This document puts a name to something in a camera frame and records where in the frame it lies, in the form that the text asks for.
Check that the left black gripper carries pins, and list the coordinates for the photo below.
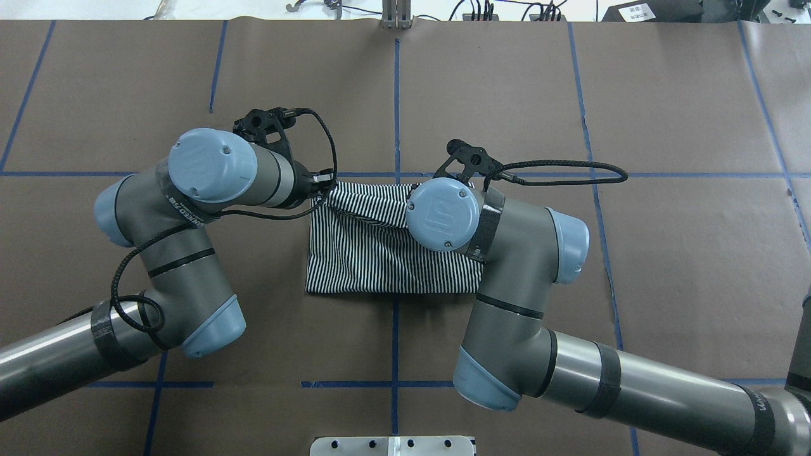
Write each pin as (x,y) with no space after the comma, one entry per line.
(306,185)

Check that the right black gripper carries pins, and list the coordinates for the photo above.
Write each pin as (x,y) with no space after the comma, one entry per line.
(412,188)

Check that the navy white striped polo shirt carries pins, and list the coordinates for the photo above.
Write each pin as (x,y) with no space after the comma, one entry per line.
(359,243)

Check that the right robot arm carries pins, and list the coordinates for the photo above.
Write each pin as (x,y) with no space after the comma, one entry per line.
(675,306)

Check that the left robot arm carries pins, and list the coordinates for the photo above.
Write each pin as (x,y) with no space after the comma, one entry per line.
(171,290)

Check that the black box with label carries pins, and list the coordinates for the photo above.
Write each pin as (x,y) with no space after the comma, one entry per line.
(655,11)

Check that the brown paper table cover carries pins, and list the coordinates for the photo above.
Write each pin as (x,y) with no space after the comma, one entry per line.
(85,103)

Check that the aluminium frame post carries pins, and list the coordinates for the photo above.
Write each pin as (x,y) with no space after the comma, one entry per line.
(396,14)

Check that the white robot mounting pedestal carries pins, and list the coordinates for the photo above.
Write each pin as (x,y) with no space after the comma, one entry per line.
(394,445)

